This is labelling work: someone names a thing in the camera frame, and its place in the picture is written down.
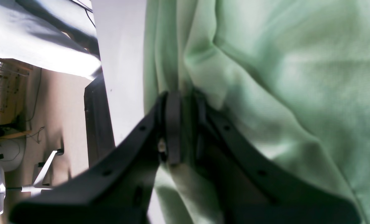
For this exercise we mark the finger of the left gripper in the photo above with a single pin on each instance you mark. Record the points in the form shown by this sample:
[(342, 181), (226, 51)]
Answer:
[(252, 189), (117, 190)]

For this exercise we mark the green polo shirt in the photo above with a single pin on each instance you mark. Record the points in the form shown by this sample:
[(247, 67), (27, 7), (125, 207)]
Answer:
[(292, 75)]

